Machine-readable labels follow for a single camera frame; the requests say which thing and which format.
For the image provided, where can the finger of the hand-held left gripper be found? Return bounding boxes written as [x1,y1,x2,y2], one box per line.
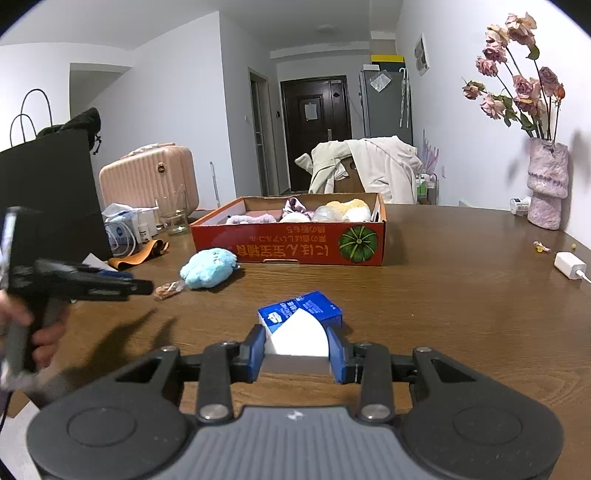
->
[34,259,136,283]
[67,278,154,302]

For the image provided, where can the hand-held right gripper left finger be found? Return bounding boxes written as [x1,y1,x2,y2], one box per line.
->
[99,324,267,424]

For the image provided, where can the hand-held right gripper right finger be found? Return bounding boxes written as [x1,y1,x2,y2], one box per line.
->
[325,325,498,424]

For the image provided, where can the blue white tissue pack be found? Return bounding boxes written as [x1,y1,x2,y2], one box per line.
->
[257,290,345,359]

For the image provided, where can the blue plush toy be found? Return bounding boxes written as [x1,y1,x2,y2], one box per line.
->
[178,247,242,291]

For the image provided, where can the orange cardboard box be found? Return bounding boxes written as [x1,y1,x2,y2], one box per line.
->
[189,192,387,267]

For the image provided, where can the light purple plush toy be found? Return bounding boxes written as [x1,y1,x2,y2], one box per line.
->
[224,210,284,226]

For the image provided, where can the person's left hand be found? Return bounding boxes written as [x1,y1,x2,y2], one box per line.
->
[0,294,66,371]

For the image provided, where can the candy wrapper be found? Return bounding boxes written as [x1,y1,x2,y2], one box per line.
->
[154,280,186,301]

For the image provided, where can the clear plastic bag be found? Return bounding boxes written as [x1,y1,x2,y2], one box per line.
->
[101,202,160,256]

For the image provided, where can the black paper bag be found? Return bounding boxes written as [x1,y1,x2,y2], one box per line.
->
[0,89,114,291]

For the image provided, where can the glass beaker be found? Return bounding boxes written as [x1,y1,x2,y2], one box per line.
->
[154,184,190,236]

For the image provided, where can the pink suitcase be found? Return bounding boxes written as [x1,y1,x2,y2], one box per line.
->
[99,143,201,216]

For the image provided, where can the dark fluffy cloth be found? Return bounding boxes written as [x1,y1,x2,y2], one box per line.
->
[37,107,102,156]

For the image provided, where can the yellow plush toy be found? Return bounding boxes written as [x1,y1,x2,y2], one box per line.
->
[325,198,371,215]

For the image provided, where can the brown cardboard box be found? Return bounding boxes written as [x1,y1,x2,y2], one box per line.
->
[333,156,366,194]

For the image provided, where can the small trolley rack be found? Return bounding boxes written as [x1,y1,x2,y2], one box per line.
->
[414,172,439,205]

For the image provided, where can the dark entrance door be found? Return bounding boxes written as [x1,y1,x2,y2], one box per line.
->
[280,76,354,193]

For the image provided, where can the grey interior door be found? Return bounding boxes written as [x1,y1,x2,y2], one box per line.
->
[249,69,271,197]

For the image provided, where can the grey refrigerator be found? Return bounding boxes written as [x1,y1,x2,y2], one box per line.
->
[359,69,414,144]

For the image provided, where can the white charger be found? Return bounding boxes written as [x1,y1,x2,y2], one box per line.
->
[553,251,587,280]

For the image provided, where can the white umbrella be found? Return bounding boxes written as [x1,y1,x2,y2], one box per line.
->
[397,66,412,129]

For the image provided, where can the pink textured vase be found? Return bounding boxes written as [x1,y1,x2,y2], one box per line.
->
[526,137,570,230]

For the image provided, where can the dried pink flowers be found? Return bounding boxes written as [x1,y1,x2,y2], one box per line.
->
[461,12,567,140]

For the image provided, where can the orange strap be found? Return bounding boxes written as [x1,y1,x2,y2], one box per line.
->
[108,239,170,271]

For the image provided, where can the purple wall decoration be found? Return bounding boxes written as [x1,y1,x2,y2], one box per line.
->
[422,130,440,174]

